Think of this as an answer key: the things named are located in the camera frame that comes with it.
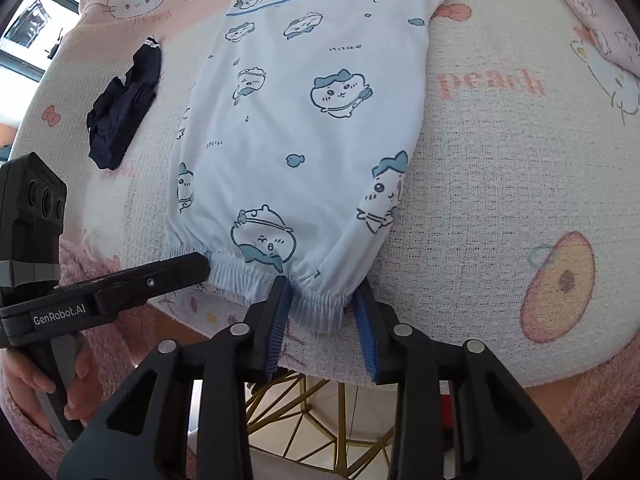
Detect person's left hand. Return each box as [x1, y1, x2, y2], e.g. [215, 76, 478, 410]
[0, 340, 96, 433]

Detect light blue printed shorts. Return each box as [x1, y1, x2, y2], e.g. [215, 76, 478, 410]
[165, 0, 456, 333]

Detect navy blue garment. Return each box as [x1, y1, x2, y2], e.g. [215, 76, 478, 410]
[86, 36, 163, 171]

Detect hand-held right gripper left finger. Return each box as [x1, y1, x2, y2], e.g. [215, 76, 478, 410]
[57, 276, 291, 480]

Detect pink printed folded garment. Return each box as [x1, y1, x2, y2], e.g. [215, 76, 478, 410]
[560, 0, 640, 78]

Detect person's left forearm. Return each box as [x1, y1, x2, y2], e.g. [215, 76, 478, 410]
[0, 395, 76, 480]

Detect white shelf unit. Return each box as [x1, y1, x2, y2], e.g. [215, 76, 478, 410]
[5, 0, 66, 53]

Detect person's pink fluffy robe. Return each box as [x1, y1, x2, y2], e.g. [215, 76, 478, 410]
[57, 237, 640, 461]

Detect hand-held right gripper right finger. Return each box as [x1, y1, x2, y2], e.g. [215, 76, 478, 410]
[356, 277, 583, 480]

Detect gold wire table frame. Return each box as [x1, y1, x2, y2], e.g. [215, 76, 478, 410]
[240, 367, 401, 480]

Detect dark sliding door frame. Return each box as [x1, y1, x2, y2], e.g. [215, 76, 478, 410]
[0, 0, 88, 86]

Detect pink cat printed blanket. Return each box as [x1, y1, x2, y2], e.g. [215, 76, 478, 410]
[10, 0, 640, 388]

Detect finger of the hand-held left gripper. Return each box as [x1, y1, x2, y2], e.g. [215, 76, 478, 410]
[57, 252, 211, 313]

